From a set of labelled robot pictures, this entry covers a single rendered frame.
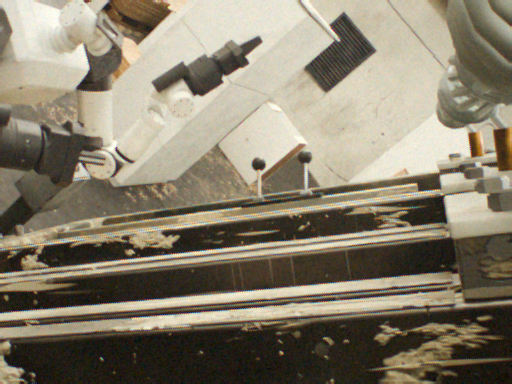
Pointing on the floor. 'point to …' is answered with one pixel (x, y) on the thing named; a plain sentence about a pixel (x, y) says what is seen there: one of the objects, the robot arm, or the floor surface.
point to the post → (17, 214)
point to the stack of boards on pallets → (142, 13)
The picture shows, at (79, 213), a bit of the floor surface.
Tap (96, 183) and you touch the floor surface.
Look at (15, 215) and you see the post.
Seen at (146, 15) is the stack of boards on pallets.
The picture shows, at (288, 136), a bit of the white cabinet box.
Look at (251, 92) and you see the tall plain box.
